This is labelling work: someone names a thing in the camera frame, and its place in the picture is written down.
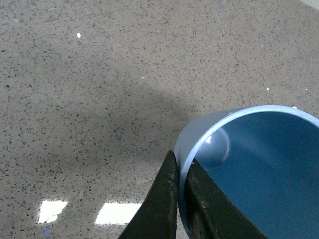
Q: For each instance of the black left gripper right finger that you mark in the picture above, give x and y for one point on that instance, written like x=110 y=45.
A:
x=210 y=214

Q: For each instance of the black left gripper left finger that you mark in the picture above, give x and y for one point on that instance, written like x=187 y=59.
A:
x=156 y=217

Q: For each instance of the blue plastic cup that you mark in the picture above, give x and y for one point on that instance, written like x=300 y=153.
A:
x=265 y=159

